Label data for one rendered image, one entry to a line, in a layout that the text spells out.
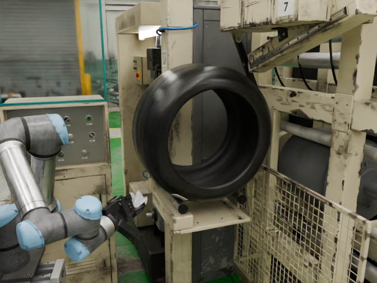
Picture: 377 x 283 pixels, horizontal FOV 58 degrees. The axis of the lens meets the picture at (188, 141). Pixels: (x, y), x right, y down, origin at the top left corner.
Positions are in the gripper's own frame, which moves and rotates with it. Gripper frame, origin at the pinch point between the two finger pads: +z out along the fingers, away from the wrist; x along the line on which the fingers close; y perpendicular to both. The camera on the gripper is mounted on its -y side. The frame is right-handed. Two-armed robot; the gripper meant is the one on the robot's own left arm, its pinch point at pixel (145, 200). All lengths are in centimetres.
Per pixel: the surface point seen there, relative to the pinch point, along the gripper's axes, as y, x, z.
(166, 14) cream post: 67, -4, 57
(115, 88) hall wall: 77, 621, 688
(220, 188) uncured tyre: -12.4, -14.2, 29.9
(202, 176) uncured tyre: -12, 5, 49
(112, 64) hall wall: 146, 600, 695
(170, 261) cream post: -55, 40, 40
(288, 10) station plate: 45, -60, 38
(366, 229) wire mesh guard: -30, -67, 21
